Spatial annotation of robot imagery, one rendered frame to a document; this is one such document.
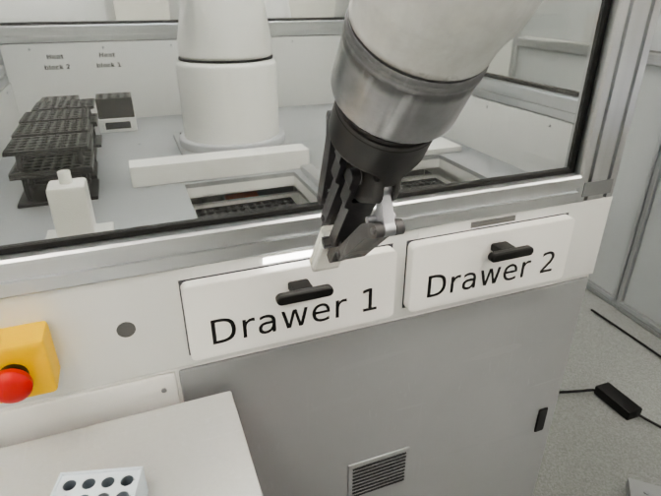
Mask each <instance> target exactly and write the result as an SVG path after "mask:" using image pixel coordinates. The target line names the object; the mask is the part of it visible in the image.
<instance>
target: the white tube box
mask: <svg viewBox="0 0 661 496"><path fill-rule="evenodd" d="M148 492H149V490H148V485H147V481H146V476H145V472H144V468H143V467H142V466H131V467H118V468H107V469H94V470H82V471H69V472H60V474H59V476H58V478H57V481H56V483H55V485H54V487H53V490H52V492H51V494H50V496H148Z"/></svg>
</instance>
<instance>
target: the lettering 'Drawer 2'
mask: <svg viewBox="0 0 661 496"><path fill-rule="evenodd" d="M548 254H551V255H552V258H551V260H550V261H549V262H548V263H547V264H546V265H545V266H544V268H543V269H542V270H541V271H540V274H541V273H545V272H550V271H552V269H548V270H544V269H545V268H546V267H547V266H548V265H549V264H550V263H551V262H552V261H553V259H554V257H555V253H554V252H552V251H550V252H547V253H545V254H544V255H543V257H544V256H546V255H548ZM528 263H531V260H530V261H527V262H526V263H525V262H522V268H521V273H520V277H521V278H522V276H523V271H524V267H525V265H526V264H528ZM509 267H514V270H513V271H509V272H507V270H508V268H509ZM500 270H501V267H499V268H498V271H497V273H496V276H495V278H494V272H493V269H490V271H489V273H488V275H487V278H486V280H485V275H484V271H481V273H482V282H483V285H486V283H487V281H488V278H489V276H490V274H491V276H492V283H495V282H496V280H497V277H498V275H499V272H500ZM514 272H517V265H516V264H511V265H508V266H507V267H506V269H505V271H504V279H505V280H511V279H515V276H514V277H512V278H509V279H508V278H507V276H506V274H509V273H514ZM470 275H473V279H467V280H466V281H464V282H463V284H462V288H463V289H469V288H470V287H471V286H472V288H473V287H475V281H476V275H475V274H474V273H469V274H466V275H464V277H467V276H470ZM433 278H442V279H443V287H442V289H441V290H440V291H439V292H437V293H435V294H430V293H431V283H432V279H433ZM457 278H461V275H459V276H456V277H451V291H450V293H451V292H452V291H453V283H454V281H455V280H456V279H457ZM471 280H473V283H472V285H471V286H469V287H465V284H466V283H467V282H468V281H471ZM446 283H447V281H446V278H445V276H443V275H434V276H429V281H428V291H427V298H428V297H433V296H437V295H439V294H441V293H442V292H443V291H444V289H445V287H446Z"/></svg>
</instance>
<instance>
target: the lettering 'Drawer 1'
mask: <svg viewBox="0 0 661 496"><path fill-rule="evenodd" d="M372 289H373V288H368V289H366V290H363V293H366V292H368V291H369V304H368V308H366V309H363V312H365V311H370V310H374V309H377V306H376V307H372ZM344 301H347V298H345V299H342V300H340V301H339V300H337V301H336V302H335V318H338V317H339V305H340V303H341V302H344ZM321 306H326V307H327V310H324V311H319V312H316V311H317V309H318V308H319V307H321ZM307 309H308V307H304V311H303V315H302V319H301V320H300V318H299V315H298V312H297V309H294V310H292V314H291V318H290V322H289V323H288V320H287V317H286V315H285V312H281V314H282V316H283V319H284V322H285V324H286V327H287V329H288V328H291V326H292V322H293V318H294V314H295V315H296V318H297V321H298V324H299V326H302V325H303V324H304V320H305V316H306V312H307ZM329 311H330V307H329V306H328V305H327V304H326V303H321V304H319V305H317V306H316V307H315V308H314V310H313V318H314V320H315V321H317V322H322V321H325V320H327V319H329V318H330V316H327V317H326V318H324V319H318V318H317V317H316V315H317V314H321V313H326V312H329ZM264 318H272V321H268V322H264V323H262V324H261V325H260V326H259V331H260V333H261V334H267V333H269V332H271V331H273V332H275V331H276V323H275V317H274V315H265V316H262V317H260V320H262V319H264ZM250 321H255V318H251V319H249V320H248V321H247V322H246V320H242V323H243V333H244V338H246V337H247V324H248V323H249V322H250ZM217 322H228V323H229V324H230V325H231V328H232V333H231V335H230V336H229V337H228V338H227V339H225V340H221V341H217V340H216V332H215V324H214V323H217ZM271 323H272V327H271V329H270V330H268V331H263V326H264V325H267V324H271ZM210 325H211V333H212V341H213V344H217V343H222V342H226V341H229V340H231V339H232V338H233V337H234V336H235V333H236V326H235V323H234V322H233V321H232V320H230V319H217V320H212V321H210Z"/></svg>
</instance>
